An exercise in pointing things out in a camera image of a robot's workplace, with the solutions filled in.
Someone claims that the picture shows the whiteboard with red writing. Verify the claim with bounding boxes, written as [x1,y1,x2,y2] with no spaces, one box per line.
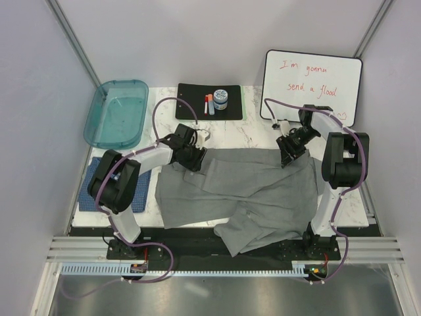
[262,49,363,127]

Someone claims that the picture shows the small blue lidded jar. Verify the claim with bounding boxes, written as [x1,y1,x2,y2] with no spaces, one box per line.
[213,89,228,111]

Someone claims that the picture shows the white slotted cable duct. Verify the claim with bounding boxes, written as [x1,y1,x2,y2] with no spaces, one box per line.
[61,262,309,278]

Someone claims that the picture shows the aluminium frame rail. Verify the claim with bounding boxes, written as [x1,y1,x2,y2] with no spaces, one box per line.
[47,237,404,264]

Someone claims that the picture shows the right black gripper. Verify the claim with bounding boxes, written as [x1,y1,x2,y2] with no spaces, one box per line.
[276,126,319,169]

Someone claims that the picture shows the grey long sleeve shirt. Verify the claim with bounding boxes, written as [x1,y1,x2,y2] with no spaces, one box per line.
[155,148,324,256]

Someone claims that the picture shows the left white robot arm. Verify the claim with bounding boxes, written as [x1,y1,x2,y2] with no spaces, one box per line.
[87,124,207,259]

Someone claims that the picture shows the teal plastic bin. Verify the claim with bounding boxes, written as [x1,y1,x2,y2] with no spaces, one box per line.
[84,80,149,150]

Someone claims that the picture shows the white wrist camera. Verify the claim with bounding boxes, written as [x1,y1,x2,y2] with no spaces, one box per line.
[272,120,291,136]
[195,129,211,147]

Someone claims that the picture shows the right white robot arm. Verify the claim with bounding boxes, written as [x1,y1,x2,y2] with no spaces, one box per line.
[276,105,370,259]

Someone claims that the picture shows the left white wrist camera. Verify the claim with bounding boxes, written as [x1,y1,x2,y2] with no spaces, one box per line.
[195,129,211,147]

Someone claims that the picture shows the folded blue checked shirt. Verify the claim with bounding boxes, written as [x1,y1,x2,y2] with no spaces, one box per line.
[78,157,151,213]

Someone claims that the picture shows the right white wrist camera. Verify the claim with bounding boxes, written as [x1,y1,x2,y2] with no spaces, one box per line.
[272,120,291,136]

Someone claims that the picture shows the black clipboard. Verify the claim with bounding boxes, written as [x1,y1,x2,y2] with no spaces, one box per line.
[175,83,243,120]

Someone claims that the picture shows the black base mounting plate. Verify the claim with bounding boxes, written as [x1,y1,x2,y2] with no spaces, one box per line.
[70,227,341,271]

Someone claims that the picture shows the red whiteboard marker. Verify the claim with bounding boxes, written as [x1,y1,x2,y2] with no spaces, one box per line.
[204,95,209,116]

